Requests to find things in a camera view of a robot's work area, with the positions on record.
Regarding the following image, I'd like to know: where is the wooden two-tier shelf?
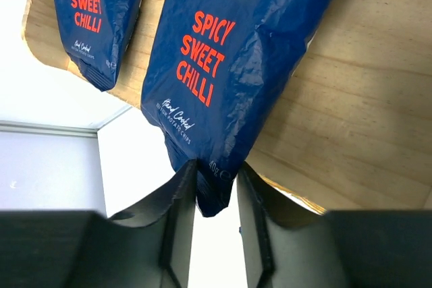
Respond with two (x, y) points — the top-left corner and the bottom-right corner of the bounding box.
(22, 0), (431, 210)

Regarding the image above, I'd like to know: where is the blue spicy chilli bag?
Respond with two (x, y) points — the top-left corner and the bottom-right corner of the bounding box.
(54, 0), (142, 92)
(140, 0), (331, 217)

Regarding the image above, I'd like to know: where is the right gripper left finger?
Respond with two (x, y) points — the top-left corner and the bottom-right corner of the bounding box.
(1, 161), (197, 287)

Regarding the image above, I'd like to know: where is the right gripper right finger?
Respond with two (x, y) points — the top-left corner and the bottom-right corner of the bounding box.
(237, 164), (431, 287)

